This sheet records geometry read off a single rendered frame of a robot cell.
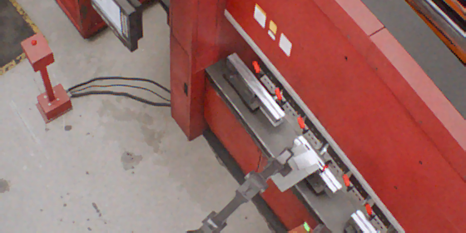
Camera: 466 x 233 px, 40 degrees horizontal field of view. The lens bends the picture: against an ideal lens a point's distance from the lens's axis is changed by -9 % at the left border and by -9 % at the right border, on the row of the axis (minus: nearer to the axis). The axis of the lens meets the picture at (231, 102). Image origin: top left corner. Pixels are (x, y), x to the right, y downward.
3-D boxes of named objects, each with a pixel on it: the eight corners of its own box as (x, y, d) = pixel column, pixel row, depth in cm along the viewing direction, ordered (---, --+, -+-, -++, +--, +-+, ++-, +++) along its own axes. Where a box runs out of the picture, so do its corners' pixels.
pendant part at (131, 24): (91, 5, 398) (85, -33, 367) (106, -5, 402) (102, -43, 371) (131, 53, 382) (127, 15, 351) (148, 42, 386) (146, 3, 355)
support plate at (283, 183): (262, 167, 380) (263, 166, 379) (300, 144, 389) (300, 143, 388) (281, 192, 373) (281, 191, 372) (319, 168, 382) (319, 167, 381)
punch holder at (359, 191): (344, 185, 357) (351, 173, 343) (356, 177, 360) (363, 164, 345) (360, 206, 351) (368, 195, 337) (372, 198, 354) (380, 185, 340)
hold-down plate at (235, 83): (223, 75, 422) (223, 72, 419) (230, 71, 423) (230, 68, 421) (252, 112, 410) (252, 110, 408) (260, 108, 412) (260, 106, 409)
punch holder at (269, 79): (257, 76, 387) (260, 59, 373) (270, 68, 390) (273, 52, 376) (273, 96, 382) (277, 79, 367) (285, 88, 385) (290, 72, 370)
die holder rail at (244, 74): (225, 65, 425) (226, 57, 417) (234, 61, 427) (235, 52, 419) (275, 127, 406) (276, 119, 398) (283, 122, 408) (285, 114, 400)
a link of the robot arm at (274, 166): (242, 179, 312) (259, 195, 311) (250, 171, 311) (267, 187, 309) (265, 161, 353) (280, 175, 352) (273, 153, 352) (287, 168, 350)
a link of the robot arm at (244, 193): (236, 185, 304) (252, 200, 303) (254, 168, 313) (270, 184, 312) (198, 224, 337) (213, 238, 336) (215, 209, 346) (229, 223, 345)
